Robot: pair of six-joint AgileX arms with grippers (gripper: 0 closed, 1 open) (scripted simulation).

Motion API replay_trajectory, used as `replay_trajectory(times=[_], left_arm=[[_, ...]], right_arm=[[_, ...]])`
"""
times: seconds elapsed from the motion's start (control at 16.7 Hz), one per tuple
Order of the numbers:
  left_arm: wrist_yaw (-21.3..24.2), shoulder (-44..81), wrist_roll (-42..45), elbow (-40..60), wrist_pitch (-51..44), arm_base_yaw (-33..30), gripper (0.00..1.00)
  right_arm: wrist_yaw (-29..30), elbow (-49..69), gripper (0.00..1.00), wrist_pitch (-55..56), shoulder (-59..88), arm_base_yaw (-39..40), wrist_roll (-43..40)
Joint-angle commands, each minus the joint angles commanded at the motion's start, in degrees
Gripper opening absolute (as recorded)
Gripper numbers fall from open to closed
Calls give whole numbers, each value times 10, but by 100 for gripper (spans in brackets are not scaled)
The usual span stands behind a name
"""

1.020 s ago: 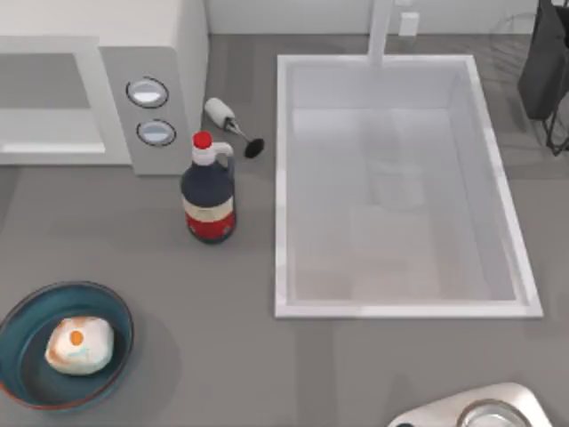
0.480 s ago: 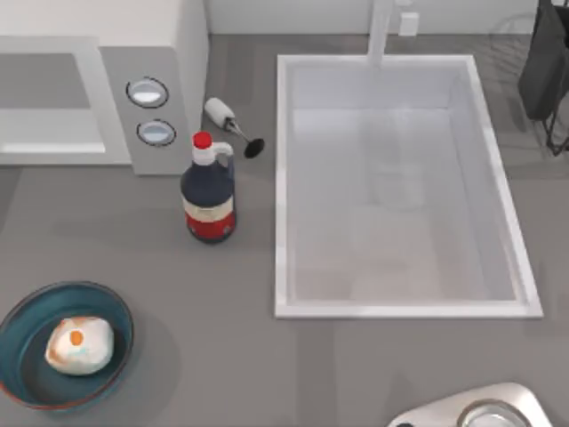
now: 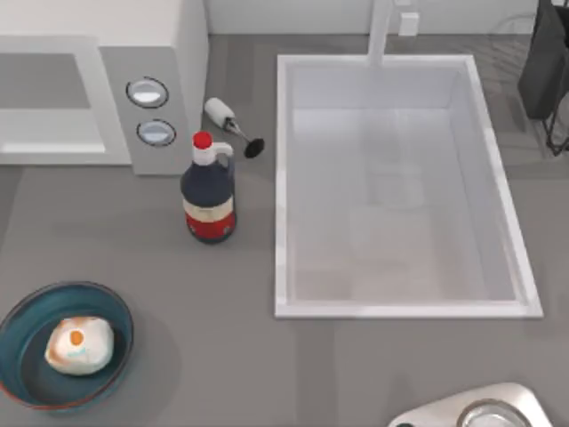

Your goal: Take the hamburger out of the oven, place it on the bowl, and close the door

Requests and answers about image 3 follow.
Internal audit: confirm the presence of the dark bottle with red cap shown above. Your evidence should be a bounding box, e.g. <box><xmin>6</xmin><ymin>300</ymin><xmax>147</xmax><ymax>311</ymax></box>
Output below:
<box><xmin>180</xmin><ymin>131</ymin><xmax>238</xmax><ymax>245</ymax></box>

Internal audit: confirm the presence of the blue bowl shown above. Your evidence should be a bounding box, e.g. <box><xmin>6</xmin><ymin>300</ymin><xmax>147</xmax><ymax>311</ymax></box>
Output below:
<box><xmin>0</xmin><ymin>280</ymin><xmax>135</xmax><ymax>412</ymax></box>

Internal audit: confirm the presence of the tall white tap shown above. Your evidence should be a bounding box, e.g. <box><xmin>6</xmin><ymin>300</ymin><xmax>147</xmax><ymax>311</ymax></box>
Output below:
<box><xmin>366</xmin><ymin>0</ymin><xmax>395</xmax><ymax>68</ymax></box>

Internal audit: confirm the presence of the white sink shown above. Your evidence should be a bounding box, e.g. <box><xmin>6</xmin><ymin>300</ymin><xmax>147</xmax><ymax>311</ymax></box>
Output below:
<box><xmin>274</xmin><ymin>53</ymin><xmax>545</xmax><ymax>320</ymax></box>

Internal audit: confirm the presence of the pale microwave oven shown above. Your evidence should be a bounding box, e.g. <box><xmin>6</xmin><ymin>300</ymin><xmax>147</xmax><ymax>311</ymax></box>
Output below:
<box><xmin>0</xmin><ymin>0</ymin><xmax>211</xmax><ymax>177</ymax></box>

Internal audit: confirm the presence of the white bread bun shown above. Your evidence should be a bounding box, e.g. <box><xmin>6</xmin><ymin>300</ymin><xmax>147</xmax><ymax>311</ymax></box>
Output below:
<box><xmin>44</xmin><ymin>316</ymin><xmax>115</xmax><ymax>377</ymax></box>

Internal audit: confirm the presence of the white handled black brush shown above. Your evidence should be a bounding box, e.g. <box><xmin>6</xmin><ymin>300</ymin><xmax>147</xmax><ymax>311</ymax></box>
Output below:
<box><xmin>204</xmin><ymin>97</ymin><xmax>266</xmax><ymax>159</ymax></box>

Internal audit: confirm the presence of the white wall socket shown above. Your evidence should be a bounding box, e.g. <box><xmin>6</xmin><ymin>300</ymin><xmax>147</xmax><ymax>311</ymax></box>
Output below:
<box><xmin>399</xmin><ymin>12</ymin><xmax>421</xmax><ymax>37</ymax></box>

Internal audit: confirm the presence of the round microwave knob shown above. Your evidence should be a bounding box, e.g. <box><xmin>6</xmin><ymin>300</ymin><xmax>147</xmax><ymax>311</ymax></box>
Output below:
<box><xmin>125</xmin><ymin>76</ymin><xmax>171</xmax><ymax>109</ymax></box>
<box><xmin>135</xmin><ymin>118</ymin><xmax>178</xmax><ymax>148</ymax></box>

